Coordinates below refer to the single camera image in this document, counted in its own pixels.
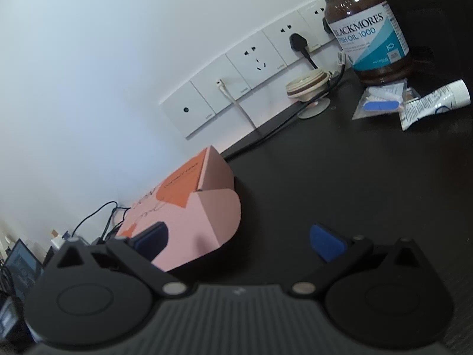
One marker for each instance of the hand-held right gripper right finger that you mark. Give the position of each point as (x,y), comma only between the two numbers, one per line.
(325,244)

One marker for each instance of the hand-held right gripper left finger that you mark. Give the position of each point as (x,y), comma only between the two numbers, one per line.
(151,240)

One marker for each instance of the pink cardboard box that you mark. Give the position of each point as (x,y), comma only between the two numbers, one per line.
(207,222)

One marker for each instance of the clear plastic packet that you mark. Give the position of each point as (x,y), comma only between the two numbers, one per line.
(380,105)

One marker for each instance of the black desktop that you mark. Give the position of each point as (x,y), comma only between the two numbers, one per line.
(332,177)

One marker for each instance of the tall white squeeze tube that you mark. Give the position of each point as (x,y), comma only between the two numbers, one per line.
(57,242)

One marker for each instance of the small screen device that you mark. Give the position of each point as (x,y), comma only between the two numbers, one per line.
(22,266)

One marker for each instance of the round grey metal disc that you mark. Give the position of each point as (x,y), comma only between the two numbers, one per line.
(317,109)

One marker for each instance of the cream collapsible cup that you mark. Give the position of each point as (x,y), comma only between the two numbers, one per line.
(306,85)

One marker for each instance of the small gold clear case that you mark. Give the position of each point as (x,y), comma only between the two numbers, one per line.
(412,95)

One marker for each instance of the small white ointment tube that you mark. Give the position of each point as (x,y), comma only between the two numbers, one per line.
(436,101)

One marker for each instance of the white power socket plate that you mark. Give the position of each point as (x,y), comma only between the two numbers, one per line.
(277,37)
(244,66)
(310,14)

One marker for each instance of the black power plug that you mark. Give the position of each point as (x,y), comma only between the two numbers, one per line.
(327,26)
(297,42)

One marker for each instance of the brown supplement bottle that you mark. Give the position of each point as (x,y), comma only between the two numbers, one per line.
(369,37)

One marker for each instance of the white wall socket strip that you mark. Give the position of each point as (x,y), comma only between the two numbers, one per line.
(184,114)

